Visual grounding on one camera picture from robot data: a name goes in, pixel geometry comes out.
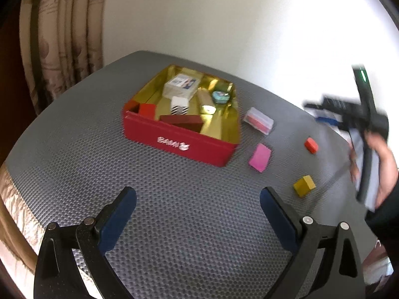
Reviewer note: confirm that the clear labelled plastic box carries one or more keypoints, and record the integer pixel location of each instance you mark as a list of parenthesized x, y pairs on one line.
[(182, 85)]

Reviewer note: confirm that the person's right hand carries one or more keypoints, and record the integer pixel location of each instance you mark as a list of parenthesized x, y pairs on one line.
[(385, 168)]

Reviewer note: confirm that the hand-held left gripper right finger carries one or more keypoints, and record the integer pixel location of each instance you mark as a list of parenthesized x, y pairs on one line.
[(279, 221)]

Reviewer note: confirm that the small clear plastic box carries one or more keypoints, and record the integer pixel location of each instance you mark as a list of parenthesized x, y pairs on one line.
[(258, 120)]

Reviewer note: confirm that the grey honeycomb mat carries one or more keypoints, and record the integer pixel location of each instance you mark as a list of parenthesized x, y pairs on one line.
[(187, 199)]

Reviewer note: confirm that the gold ribbed rectangular case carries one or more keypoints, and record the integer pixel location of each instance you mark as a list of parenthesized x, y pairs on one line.
[(205, 101)]

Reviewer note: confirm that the beige patterned curtain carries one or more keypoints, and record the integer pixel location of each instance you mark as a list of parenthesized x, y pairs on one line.
[(62, 37)]

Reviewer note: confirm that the white pink cloth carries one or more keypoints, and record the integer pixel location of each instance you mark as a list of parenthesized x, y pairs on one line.
[(377, 261)]

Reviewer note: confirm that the dark red long block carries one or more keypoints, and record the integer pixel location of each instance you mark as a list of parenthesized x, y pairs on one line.
[(182, 121)]

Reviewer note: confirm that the white cube block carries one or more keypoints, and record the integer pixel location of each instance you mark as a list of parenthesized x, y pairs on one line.
[(180, 106)]

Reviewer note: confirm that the pink flat block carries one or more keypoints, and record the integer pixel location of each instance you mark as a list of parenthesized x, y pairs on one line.
[(260, 158)]

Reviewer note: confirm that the beige satin bedding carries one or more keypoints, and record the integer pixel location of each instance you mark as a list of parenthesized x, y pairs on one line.
[(21, 218)]

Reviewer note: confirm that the small red block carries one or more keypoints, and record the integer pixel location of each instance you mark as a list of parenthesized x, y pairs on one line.
[(311, 145)]

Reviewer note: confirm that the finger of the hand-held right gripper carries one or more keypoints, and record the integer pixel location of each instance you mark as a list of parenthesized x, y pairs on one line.
[(327, 103), (327, 120)]

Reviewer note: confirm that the yellow block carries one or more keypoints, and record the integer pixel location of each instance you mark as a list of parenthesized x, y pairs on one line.
[(304, 186)]

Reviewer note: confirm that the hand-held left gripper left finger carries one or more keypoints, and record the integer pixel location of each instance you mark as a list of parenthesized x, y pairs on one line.
[(117, 221)]

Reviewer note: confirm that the small teal tin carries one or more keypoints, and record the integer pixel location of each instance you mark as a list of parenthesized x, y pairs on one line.
[(220, 97)]

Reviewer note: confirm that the red tin box gold interior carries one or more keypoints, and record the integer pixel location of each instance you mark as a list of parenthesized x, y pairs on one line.
[(180, 141)]

